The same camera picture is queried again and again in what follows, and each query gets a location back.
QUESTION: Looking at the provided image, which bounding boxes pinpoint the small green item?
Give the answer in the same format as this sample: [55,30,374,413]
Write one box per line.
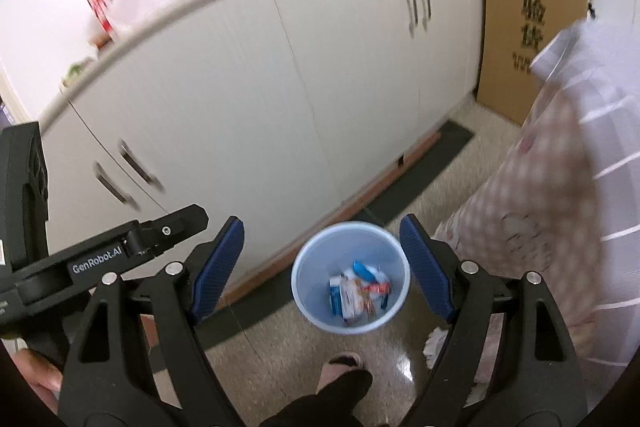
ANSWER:
[61,57,98,88]

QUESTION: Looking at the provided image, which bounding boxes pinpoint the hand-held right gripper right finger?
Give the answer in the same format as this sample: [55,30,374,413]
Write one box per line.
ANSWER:
[398,213,588,427]

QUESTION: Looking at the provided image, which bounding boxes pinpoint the pink checked bed skirt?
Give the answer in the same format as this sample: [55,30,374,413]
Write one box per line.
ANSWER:
[425,82,601,400]

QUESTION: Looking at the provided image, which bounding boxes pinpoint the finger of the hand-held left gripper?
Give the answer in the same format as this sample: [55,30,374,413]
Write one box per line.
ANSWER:
[125,204,211,259]

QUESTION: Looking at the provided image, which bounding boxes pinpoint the large cardboard box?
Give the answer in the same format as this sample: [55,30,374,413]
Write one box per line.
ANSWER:
[475,0,590,126]

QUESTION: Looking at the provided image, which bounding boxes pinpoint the person's black trouser leg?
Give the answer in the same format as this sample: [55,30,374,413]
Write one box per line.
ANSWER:
[260,369,374,427]

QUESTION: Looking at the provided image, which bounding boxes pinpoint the person's left hand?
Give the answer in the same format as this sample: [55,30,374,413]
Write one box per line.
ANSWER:
[11,348,65,410]

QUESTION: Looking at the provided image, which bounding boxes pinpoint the light blue trash bin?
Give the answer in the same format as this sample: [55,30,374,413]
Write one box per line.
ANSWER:
[291,221,412,334]

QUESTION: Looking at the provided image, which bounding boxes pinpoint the blue and white packet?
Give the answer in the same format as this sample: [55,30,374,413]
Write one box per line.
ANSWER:
[352,259,389,284]

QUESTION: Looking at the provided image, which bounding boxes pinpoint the white fluffy cloth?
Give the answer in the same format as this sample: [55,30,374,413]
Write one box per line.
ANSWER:
[423,327,454,359]

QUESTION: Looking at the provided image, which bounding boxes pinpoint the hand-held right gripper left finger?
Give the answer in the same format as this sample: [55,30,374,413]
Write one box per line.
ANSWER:
[57,215,251,427]

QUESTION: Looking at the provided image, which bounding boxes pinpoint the pink slipper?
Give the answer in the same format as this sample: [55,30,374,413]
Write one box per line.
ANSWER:
[316,352,364,394]

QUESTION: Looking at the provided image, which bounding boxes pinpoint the white carton box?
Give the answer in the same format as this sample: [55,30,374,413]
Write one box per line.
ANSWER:
[329,274,372,321]

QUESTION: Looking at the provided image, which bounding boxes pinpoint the white low cabinet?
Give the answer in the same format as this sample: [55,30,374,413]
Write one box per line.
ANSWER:
[40,0,484,299]

